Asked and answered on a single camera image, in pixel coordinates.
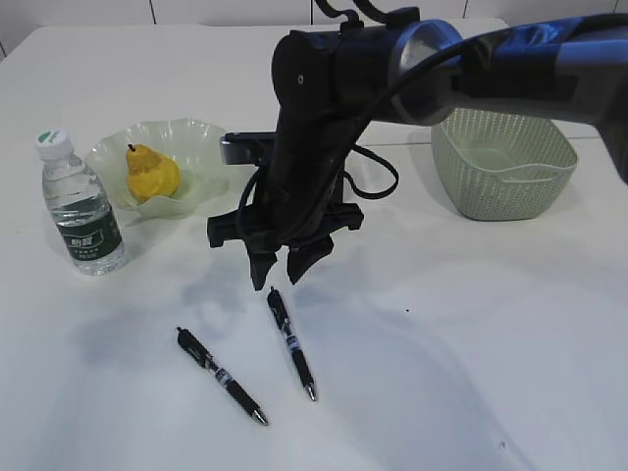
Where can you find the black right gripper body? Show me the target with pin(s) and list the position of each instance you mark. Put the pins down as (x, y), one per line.
(265, 224)

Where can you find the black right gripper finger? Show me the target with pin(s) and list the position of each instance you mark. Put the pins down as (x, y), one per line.
(302, 257)
(261, 261)

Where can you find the black pen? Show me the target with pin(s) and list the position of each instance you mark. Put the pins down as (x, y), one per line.
(298, 359)
(203, 357)

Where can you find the yellow pear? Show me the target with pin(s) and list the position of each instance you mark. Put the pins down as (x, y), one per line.
(150, 173)

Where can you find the clear water bottle green label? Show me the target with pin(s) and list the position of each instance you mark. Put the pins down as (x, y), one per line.
(79, 207)

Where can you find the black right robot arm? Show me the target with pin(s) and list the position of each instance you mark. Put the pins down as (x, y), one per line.
(332, 84)

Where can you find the black square pen holder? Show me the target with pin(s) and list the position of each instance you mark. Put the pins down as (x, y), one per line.
(343, 191)

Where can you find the green wavy glass plate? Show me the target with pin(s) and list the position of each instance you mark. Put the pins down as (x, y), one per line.
(192, 144)

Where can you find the green woven plastic basket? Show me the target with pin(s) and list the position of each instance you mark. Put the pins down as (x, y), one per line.
(498, 167)

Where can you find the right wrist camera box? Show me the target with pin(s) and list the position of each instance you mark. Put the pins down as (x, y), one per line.
(247, 148)

